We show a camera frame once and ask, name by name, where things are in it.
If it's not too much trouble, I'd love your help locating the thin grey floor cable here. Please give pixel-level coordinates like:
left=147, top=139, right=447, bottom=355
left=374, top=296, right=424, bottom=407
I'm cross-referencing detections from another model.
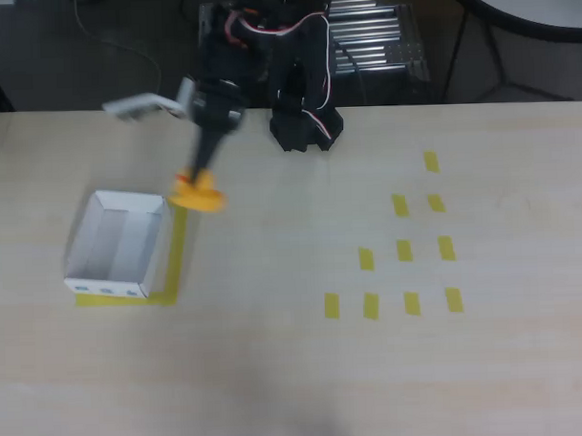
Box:
left=71, top=0, right=163, bottom=100

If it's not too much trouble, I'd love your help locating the white cardboard box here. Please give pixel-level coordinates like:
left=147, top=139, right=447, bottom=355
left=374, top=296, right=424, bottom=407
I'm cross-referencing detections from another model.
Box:
left=59, top=185, right=176, bottom=303

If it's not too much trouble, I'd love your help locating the yellow round object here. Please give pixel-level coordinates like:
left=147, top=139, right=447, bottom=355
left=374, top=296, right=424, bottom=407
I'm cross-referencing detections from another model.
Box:
left=167, top=165, right=230, bottom=215

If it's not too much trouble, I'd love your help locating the long yellow tape strip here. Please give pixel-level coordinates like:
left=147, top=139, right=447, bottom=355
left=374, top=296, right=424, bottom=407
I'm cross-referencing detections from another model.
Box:
left=75, top=288, right=181, bottom=312
left=162, top=206, right=193, bottom=305

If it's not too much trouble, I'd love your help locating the silver metal roller rack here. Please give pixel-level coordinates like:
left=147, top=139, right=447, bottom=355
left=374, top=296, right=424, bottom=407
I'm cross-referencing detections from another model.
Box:
left=196, top=0, right=434, bottom=112

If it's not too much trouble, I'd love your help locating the thin black cable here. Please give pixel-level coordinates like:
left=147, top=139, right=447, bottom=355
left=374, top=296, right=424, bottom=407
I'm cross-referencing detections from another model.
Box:
left=347, top=42, right=369, bottom=107

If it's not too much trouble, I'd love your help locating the round white table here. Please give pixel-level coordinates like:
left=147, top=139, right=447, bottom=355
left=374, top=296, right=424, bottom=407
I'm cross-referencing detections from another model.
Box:
left=436, top=0, right=582, bottom=106

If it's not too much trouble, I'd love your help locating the white red servo cable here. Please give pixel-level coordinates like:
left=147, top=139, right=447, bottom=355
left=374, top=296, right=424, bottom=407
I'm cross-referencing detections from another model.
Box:
left=224, top=8, right=340, bottom=144

